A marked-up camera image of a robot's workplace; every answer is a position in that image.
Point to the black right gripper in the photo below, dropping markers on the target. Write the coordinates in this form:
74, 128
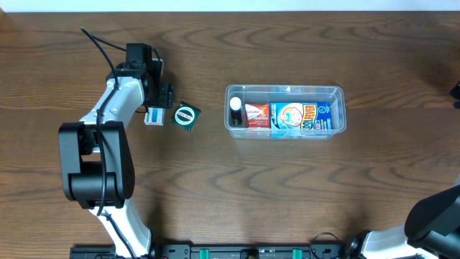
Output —
456, 92

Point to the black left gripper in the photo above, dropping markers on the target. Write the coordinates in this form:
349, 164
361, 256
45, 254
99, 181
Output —
164, 95

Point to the white Panadol box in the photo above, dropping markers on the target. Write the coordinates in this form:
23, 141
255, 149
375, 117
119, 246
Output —
154, 116

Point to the small dark medicine bottle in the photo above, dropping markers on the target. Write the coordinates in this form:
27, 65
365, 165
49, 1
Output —
235, 105

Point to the red Panadol ActiFast box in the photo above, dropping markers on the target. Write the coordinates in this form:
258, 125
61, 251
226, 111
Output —
258, 115

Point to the blue Cool Fever box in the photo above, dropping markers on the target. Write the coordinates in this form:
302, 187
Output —
297, 119

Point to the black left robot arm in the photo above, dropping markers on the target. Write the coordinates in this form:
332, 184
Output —
96, 164

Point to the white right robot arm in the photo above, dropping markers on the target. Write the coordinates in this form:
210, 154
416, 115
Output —
431, 230

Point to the clear plastic container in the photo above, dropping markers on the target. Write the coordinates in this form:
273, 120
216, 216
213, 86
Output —
266, 94

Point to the green Zam-Buk box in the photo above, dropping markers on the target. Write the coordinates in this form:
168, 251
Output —
186, 116

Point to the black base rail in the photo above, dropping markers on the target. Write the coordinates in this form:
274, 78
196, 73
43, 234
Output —
230, 251

